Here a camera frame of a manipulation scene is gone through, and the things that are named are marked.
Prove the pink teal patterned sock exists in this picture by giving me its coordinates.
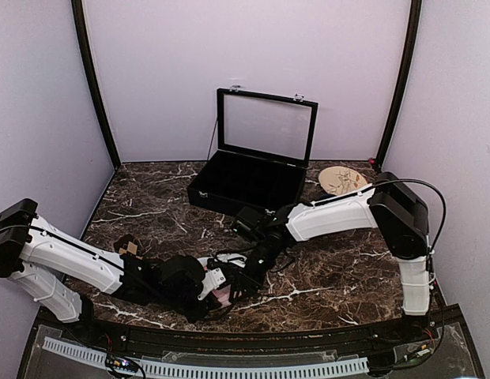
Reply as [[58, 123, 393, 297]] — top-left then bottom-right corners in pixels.
[[198, 268, 231, 307]]

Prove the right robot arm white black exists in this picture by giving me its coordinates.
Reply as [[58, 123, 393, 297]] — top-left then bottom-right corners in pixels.
[[235, 172, 436, 343]]

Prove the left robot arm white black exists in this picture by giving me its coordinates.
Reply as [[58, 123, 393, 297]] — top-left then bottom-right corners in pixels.
[[0, 198, 225, 344]]

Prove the brown argyle sock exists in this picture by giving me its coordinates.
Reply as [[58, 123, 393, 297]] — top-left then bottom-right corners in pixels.
[[113, 234, 143, 260]]

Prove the small circuit board with leds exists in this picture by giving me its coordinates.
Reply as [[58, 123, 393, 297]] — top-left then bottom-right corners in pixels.
[[104, 355, 140, 373]]

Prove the black display case glass lid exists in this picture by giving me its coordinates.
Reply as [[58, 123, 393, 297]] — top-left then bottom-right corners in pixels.
[[187, 88, 319, 216]]

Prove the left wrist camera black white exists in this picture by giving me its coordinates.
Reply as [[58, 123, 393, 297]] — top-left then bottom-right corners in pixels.
[[157, 255, 230, 302]]

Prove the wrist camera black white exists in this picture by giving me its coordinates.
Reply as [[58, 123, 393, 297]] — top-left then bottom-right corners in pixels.
[[213, 207, 274, 261], [157, 255, 230, 302]]

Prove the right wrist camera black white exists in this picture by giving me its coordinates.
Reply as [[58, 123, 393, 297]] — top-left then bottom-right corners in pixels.
[[213, 207, 274, 261]]

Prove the white slotted cable duct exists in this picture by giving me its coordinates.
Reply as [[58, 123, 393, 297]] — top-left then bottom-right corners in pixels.
[[42, 337, 369, 379]]

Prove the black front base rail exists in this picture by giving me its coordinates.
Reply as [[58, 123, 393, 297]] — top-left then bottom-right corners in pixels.
[[17, 305, 484, 378]]

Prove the black right frame post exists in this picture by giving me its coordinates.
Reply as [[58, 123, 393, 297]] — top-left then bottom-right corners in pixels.
[[371, 0, 422, 172]]

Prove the black frame post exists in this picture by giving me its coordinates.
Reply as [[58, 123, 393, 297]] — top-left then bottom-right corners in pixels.
[[71, 0, 122, 171], [371, 0, 422, 172]]

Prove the black left frame post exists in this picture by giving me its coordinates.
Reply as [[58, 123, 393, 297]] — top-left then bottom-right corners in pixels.
[[71, 0, 122, 171]]

